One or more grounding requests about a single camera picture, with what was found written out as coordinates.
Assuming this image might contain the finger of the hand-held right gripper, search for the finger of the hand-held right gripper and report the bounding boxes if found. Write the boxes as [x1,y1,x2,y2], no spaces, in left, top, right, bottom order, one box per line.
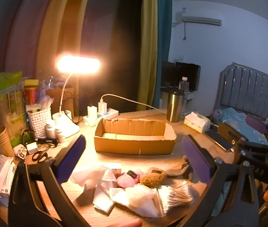
[217,122,243,147]
[204,130,236,152]

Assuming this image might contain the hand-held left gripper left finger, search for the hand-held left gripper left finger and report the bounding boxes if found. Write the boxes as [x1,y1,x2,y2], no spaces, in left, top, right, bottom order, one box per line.
[9,134,87,227]

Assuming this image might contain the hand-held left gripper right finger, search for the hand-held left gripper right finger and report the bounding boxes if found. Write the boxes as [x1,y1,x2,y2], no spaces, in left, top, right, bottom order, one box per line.
[177,135,260,227]

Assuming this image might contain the grey sock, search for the grey sock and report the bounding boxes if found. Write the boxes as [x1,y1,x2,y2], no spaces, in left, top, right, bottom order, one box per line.
[166,155,195,181]

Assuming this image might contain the white tissue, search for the white tissue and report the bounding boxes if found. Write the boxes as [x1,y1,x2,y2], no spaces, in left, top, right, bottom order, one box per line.
[70,165,118,195]
[93,187,115,213]

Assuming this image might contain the pack of cotton swabs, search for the pack of cotton swabs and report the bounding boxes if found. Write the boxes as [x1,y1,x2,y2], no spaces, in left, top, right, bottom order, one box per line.
[158,181,195,215]

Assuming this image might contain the brown plush toy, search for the brown plush toy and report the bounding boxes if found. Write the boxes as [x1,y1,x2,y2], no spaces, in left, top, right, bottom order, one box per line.
[139,167,168,185]

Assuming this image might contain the pink plush toy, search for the pink plush toy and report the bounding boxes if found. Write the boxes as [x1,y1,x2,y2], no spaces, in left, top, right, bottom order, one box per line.
[116,168,141,188]

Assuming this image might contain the cardboard box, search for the cardboard box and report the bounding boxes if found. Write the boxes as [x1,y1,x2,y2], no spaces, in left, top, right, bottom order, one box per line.
[94,118,177,155]

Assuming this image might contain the white cotton pad bag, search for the white cotton pad bag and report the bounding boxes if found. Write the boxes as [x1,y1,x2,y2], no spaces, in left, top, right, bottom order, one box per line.
[109,184,166,218]

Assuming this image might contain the person's left hand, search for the person's left hand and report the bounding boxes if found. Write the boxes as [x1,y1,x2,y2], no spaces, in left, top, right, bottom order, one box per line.
[106,219,142,227]

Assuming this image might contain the blue blanket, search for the blue blanket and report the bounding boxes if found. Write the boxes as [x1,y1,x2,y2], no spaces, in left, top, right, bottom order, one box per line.
[213,107,268,145]

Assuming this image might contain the white tissue box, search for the white tissue box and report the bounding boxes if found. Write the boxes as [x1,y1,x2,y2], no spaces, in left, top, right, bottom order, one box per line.
[184,112,211,133]

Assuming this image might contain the purple cloth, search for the purple cloth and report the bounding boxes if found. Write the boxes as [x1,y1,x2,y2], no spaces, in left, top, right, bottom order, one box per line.
[246,116,267,133]

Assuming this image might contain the white plug adapter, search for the white plug adapter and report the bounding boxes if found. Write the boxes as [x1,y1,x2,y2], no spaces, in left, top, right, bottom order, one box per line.
[26,142,38,155]

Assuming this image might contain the white stand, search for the white stand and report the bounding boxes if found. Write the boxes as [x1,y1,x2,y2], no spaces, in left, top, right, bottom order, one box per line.
[184,91,193,113]

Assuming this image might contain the white woven basket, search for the white woven basket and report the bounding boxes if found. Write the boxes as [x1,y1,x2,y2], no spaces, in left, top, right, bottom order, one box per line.
[27,107,52,139]

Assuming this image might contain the dark green object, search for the dark green object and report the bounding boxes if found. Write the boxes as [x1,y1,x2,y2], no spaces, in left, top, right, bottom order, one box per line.
[22,129,36,145]

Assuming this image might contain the grey padded headboard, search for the grey padded headboard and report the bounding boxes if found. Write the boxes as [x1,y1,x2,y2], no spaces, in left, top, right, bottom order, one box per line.
[213,62,268,121]

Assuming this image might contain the steel tumbler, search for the steel tumbler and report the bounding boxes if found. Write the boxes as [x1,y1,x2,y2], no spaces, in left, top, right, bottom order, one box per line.
[167,90,185,123]

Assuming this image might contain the printed oval tag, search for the printed oval tag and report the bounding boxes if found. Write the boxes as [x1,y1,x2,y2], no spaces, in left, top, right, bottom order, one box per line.
[14,146,28,159]

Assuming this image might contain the folded white tissue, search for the folded white tissue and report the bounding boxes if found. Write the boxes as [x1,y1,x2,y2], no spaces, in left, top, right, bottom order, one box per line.
[93,187,115,213]

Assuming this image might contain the white power strip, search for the white power strip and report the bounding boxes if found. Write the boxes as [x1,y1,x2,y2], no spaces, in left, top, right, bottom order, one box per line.
[83,108,119,126]

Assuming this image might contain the brown cardboard package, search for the brown cardboard package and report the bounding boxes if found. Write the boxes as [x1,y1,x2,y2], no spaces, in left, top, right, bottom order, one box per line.
[45,88,75,116]

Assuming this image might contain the crumpled white plastic bag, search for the crumpled white plastic bag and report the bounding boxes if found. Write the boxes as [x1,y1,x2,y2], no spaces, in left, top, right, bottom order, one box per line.
[38,96,54,110]

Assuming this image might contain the clear water bottle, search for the clear water bottle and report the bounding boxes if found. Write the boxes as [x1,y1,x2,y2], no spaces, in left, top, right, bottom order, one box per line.
[179,77,190,93]

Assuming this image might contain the black monitor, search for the black monitor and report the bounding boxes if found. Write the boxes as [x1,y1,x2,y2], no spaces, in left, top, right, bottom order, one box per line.
[162,61,201,91]

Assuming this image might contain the stack of brown paper cups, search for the stack of brown paper cups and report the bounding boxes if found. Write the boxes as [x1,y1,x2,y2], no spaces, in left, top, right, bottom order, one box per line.
[0,125,15,158]

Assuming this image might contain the pale crumpled bundle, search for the pale crumpled bundle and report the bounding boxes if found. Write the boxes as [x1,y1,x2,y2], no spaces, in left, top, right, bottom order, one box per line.
[38,77,61,91]

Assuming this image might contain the red can with yellow lid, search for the red can with yellow lid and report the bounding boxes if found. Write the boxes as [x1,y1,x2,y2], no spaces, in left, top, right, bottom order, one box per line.
[24,79,40,104]

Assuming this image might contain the green wrapped paper cup pack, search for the green wrapped paper cup pack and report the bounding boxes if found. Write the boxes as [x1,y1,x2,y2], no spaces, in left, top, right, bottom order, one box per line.
[0,72,29,147]

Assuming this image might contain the white desk lamp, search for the white desk lamp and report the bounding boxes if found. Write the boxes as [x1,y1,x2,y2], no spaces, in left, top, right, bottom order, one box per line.
[52,55,101,138]

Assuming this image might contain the white air conditioner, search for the white air conditioner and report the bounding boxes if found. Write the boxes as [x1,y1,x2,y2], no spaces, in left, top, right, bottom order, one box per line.
[175,12,222,27]

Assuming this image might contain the yellow and teal curtain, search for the yellow and teal curtain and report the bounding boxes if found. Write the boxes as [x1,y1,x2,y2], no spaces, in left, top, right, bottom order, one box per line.
[137,0,173,111]

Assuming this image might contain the multicolour striped curtain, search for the multicolour striped curtain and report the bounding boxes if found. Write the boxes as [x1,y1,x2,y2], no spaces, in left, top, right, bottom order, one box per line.
[0,0,94,104]

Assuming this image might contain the black handled scissors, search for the black handled scissors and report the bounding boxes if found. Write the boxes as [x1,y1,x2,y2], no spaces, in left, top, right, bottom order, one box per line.
[32,144,56,162]

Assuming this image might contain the white charger with black cable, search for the white charger with black cable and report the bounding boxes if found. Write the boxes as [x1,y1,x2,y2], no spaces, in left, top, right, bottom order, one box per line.
[87,106,98,123]

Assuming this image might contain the black charging cable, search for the black charging cable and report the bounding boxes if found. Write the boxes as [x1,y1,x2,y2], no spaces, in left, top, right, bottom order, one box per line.
[63,91,92,124]

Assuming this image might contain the white charging cable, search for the white charging cable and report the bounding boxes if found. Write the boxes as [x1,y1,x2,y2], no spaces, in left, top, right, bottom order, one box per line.
[100,94,168,114]

